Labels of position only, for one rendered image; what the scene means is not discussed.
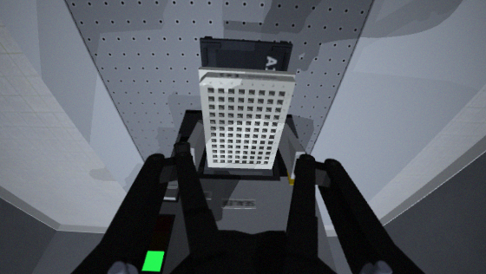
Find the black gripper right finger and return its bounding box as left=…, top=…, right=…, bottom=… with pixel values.
left=278, top=123, right=425, bottom=274

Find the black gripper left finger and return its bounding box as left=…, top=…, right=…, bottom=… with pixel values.
left=70, top=120, right=236, bottom=274

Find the white multi-well plate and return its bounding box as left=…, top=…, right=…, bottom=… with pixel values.
left=199, top=67, right=296, bottom=169

